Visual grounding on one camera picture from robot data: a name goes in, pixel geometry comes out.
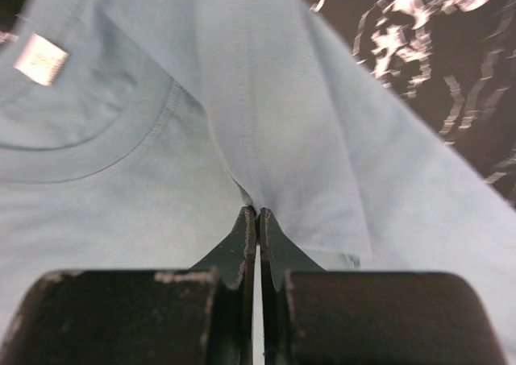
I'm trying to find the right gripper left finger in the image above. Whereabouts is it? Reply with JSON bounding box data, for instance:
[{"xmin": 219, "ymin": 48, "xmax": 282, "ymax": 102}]
[{"xmin": 1, "ymin": 207, "xmax": 256, "ymax": 364}]

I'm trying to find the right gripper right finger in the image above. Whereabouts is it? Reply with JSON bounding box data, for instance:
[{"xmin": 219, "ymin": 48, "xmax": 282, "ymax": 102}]
[{"xmin": 257, "ymin": 209, "xmax": 508, "ymax": 364}]

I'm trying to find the blue-grey t shirt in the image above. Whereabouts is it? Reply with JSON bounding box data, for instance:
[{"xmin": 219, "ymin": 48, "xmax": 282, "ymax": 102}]
[{"xmin": 1, "ymin": 0, "xmax": 515, "ymax": 363}]

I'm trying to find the black marbled table mat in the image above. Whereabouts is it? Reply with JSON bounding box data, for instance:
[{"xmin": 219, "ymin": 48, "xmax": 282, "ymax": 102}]
[{"xmin": 0, "ymin": 0, "xmax": 516, "ymax": 209}]

